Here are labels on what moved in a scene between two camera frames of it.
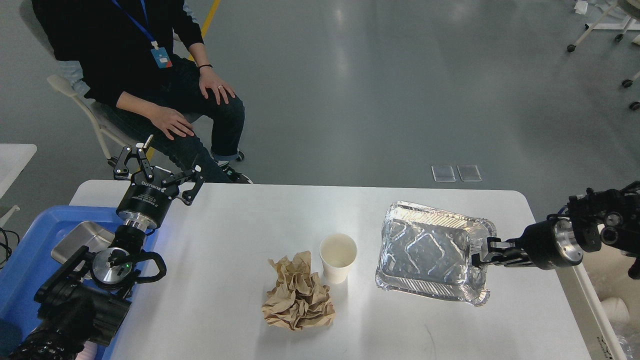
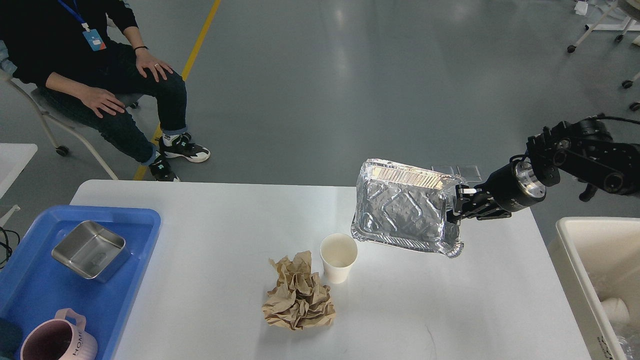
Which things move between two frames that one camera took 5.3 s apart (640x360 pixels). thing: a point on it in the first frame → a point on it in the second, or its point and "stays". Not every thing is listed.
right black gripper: (550, 245) → (515, 188)
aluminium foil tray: (425, 249) → (398, 205)
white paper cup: (337, 252) stays
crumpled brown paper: (299, 300) stays
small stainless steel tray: (87, 233) stays
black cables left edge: (8, 251) stays
